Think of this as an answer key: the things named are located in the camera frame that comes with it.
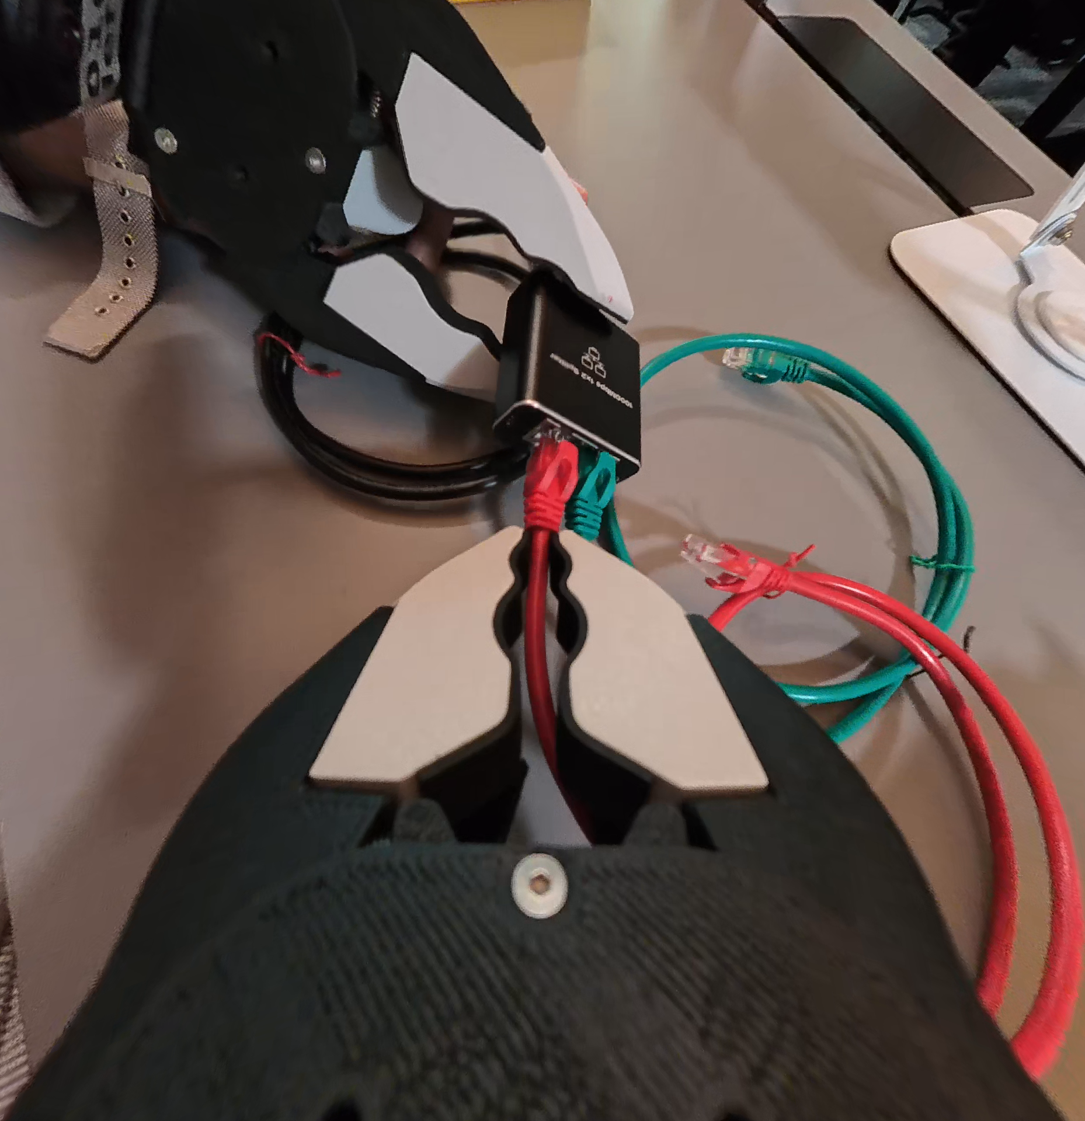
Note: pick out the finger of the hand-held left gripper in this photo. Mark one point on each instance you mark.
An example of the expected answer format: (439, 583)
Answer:
(393, 307)
(507, 166)

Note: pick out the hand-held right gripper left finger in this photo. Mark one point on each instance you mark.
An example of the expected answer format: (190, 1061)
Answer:
(419, 692)

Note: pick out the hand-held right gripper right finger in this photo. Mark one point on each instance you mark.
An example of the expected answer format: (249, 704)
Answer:
(665, 692)

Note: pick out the black network splitter box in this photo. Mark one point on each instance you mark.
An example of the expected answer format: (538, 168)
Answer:
(586, 376)

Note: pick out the person's left hand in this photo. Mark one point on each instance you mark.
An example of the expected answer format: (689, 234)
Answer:
(580, 192)

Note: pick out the red twist tie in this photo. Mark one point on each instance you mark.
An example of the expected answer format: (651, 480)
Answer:
(301, 359)

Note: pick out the black twist tie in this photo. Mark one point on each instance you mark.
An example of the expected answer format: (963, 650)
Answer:
(969, 639)

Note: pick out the white metal stand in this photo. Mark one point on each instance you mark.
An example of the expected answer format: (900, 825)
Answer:
(971, 290)

